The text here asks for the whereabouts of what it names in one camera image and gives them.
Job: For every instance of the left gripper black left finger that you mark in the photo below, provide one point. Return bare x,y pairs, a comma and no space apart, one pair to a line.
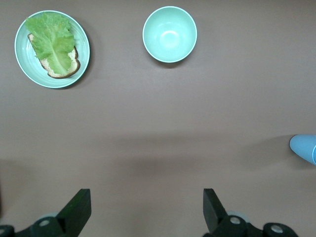
74,214

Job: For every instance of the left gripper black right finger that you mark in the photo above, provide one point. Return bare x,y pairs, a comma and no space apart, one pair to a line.
217,222

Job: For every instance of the blue cup holding tissue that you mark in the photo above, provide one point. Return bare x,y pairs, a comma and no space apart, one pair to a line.
303,148

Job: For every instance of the brown table cover sheet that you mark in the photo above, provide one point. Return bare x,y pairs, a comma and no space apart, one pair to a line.
158,111

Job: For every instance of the toasted bread slice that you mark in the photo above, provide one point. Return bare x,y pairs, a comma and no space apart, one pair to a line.
74,64

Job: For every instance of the mint green plate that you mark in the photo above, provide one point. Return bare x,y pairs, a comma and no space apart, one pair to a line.
24,63

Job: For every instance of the green lettuce leaf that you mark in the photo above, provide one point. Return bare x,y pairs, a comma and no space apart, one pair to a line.
50,40

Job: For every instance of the mint green bowl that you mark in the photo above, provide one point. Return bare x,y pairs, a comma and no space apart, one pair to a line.
169,34

